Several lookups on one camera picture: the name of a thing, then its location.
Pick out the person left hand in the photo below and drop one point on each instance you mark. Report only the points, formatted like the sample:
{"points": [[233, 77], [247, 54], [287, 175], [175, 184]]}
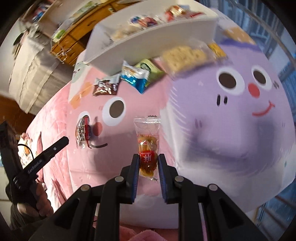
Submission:
{"points": [[23, 213]]}

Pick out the green snack packet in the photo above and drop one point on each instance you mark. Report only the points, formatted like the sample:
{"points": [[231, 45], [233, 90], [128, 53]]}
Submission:
{"points": [[155, 73]]}

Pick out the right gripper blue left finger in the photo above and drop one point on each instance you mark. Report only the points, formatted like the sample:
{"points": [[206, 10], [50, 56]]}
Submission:
{"points": [[131, 177]]}

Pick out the cartoon printed table cover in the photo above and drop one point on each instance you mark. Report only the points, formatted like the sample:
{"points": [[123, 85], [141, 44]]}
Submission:
{"points": [[113, 138]]}

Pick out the pink bed blanket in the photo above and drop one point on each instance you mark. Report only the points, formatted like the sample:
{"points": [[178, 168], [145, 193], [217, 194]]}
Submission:
{"points": [[46, 132]]}

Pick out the blue foil snack packet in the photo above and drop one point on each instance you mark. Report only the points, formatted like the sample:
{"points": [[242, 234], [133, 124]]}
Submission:
{"points": [[136, 77]]}

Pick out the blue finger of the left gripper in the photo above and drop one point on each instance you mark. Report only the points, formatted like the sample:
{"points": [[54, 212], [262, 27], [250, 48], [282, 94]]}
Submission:
{"points": [[45, 156]]}

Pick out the yellow small cake packet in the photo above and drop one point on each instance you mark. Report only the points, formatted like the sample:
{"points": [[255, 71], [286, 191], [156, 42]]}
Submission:
{"points": [[217, 50]]}

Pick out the blueberry white snack packet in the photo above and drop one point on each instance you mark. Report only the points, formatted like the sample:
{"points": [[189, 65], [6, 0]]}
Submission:
{"points": [[143, 21]]}

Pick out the yellow rice cracker packet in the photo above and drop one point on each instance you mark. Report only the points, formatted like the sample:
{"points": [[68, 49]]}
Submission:
{"points": [[182, 59]]}

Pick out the red edged date packet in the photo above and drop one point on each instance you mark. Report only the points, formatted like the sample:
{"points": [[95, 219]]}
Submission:
{"points": [[83, 132]]}

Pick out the brown chocolate snack packet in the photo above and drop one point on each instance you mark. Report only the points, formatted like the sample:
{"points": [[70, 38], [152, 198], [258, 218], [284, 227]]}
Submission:
{"points": [[106, 86]]}

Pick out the red white large snack bag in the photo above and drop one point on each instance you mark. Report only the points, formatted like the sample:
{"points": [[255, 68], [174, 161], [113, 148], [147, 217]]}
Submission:
{"points": [[178, 12]]}

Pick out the small clear candy packet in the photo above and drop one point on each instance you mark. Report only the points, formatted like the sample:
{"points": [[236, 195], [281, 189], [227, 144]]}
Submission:
{"points": [[147, 130]]}

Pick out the wooden desk with drawers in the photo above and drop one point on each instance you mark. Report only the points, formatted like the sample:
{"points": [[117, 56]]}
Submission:
{"points": [[76, 37]]}

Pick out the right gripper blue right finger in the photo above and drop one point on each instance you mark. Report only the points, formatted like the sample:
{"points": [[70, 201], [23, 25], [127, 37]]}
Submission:
{"points": [[167, 176]]}

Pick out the white plastic storage bin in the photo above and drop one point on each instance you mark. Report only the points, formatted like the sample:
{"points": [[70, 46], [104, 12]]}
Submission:
{"points": [[108, 56]]}

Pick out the wooden bookshelf with books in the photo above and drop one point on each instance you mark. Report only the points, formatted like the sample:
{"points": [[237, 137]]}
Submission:
{"points": [[47, 17]]}

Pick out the lace covered cabinet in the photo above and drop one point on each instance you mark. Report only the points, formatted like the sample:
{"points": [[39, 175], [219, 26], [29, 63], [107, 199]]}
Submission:
{"points": [[37, 75]]}

